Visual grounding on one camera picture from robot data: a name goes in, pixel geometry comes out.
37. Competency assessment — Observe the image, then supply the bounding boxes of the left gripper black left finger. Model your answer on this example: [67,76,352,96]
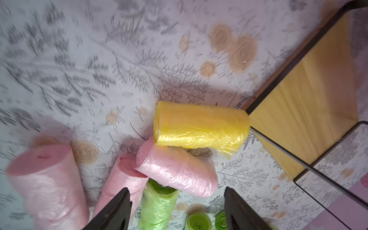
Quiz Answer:
[82,187,132,230]

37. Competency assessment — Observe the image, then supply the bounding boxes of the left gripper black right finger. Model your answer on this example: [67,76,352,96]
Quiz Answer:
[224,187,272,230]

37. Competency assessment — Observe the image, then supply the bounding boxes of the pink trash bag roll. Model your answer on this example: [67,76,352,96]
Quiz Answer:
[5,145,90,230]
[94,154,149,223]
[135,138,219,199]

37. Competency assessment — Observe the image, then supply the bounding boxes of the green trash bag roll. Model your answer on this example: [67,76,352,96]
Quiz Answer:
[185,212,212,230]
[139,179,179,230]
[215,210,228,230]

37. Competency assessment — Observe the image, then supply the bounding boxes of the yellow trash bag roll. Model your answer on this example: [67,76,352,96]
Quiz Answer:
[153,101,250,160]

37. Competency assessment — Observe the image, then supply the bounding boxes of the wooden shelf black metal frame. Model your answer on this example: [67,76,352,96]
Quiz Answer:
[243,1,368,208]

